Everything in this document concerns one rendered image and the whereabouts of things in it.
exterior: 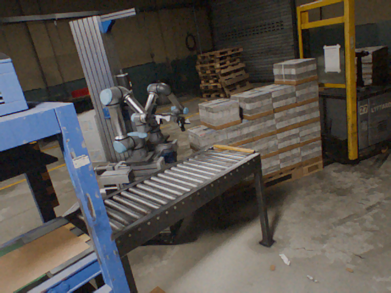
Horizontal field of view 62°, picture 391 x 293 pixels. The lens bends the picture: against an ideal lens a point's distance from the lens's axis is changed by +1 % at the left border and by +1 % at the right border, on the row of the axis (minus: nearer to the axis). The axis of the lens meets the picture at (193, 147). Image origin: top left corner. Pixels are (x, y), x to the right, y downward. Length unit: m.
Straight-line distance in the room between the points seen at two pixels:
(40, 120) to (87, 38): 1.76
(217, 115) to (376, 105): 1.94
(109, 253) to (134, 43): 9.28
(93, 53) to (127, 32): 7.49
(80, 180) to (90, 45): 1.78
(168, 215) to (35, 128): 0.97
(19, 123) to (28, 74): 7.87
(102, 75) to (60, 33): 6.61
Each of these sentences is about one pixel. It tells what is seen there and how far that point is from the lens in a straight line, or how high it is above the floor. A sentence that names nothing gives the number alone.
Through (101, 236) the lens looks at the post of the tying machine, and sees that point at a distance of 1.50.
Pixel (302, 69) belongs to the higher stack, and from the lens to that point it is 3.64.
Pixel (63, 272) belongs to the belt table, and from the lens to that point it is 1.71.
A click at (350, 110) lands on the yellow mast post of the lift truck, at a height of 0.68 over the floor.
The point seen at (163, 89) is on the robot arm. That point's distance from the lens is 3.41.
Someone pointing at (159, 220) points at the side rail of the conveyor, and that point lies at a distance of 1.91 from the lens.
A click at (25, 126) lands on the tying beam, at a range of 1.29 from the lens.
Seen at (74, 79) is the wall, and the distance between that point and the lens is 9.50.
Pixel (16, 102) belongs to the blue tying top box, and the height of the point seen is 1.59.
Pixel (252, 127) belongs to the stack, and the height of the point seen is 0.75.
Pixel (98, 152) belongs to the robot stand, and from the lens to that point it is 3.13.
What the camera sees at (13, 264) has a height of 0.80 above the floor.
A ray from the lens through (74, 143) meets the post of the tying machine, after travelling 1.35.
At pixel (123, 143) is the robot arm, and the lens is 2.69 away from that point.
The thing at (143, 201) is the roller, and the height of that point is 0.80.
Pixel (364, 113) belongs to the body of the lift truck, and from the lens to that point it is 4.11.
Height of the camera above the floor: 1.68
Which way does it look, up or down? 18 degrees down
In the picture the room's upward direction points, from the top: 11 degrees counter-clockwise
